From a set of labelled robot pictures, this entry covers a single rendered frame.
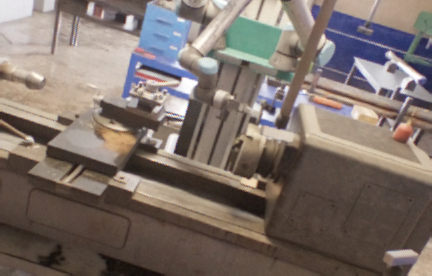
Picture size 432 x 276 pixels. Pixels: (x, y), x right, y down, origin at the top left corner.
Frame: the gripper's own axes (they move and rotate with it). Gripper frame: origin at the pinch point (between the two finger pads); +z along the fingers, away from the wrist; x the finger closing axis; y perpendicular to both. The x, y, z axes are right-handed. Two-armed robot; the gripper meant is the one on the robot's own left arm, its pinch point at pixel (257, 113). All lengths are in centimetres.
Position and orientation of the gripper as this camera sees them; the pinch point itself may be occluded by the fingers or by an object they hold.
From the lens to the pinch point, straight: 210.4
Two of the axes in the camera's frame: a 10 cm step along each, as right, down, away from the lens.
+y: 3.5, -9.3, -1.0
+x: 4.1, 0.6, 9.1
